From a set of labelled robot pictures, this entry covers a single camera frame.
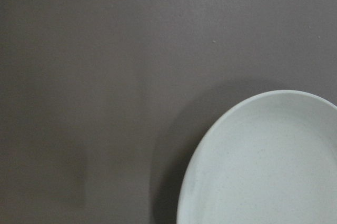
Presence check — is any round cream plate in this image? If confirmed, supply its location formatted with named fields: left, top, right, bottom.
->
left=176, top=90, right=336, bottom=223

